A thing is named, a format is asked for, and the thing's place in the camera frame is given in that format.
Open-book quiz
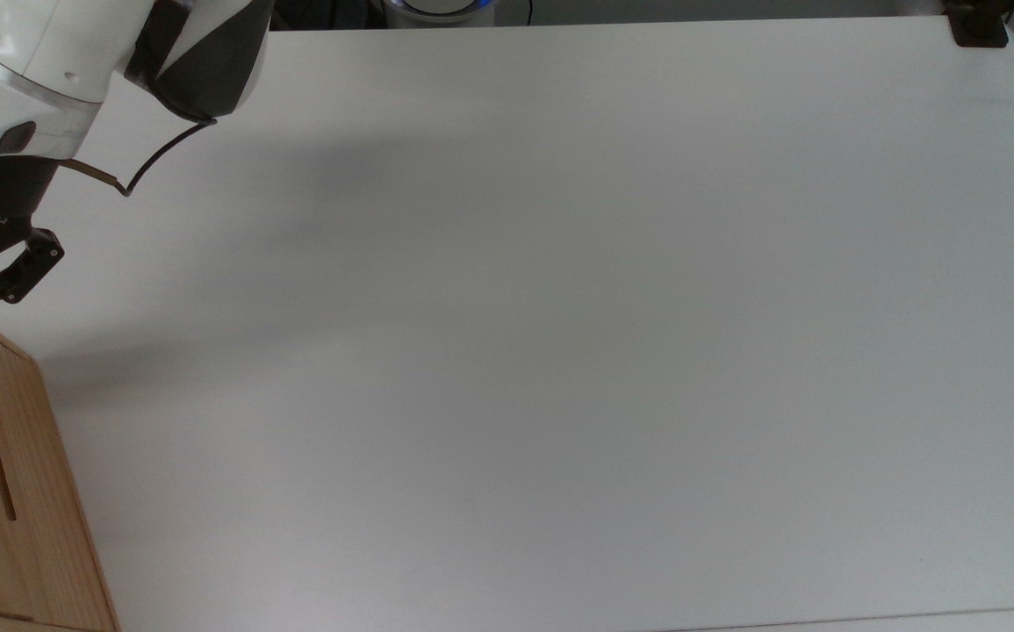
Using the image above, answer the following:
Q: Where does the robot base with blue ring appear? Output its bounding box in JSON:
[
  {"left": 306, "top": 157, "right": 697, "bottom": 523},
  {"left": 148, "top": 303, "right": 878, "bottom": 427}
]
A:
[{"left": 381, "top": 0, "right": 500, "bottom": 29}]

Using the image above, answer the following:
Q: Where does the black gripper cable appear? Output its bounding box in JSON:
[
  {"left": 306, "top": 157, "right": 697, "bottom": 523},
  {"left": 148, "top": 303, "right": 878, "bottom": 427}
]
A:
[{"left": 59, "top": 118, "right": 219, "bottom": 198}]

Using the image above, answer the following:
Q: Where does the light wooden drawer cabinet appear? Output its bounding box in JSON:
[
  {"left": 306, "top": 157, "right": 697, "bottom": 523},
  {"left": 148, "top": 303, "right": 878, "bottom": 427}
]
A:
[{"left": 0, "top": 294, "right": 122, "bottom": 632}]

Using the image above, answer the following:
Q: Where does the black corner table clamp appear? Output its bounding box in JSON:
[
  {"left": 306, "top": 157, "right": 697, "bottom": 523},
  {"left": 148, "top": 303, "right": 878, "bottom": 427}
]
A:
[{"left": 944, "top": 0, "right": 1014, "bottom": 48}]

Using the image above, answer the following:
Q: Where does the wooden drawer with notch grip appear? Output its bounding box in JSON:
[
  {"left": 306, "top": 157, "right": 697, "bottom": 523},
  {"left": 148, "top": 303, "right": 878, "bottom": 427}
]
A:
[{"left": 0, "top": 327, "right": 111, "bottom": 626}]

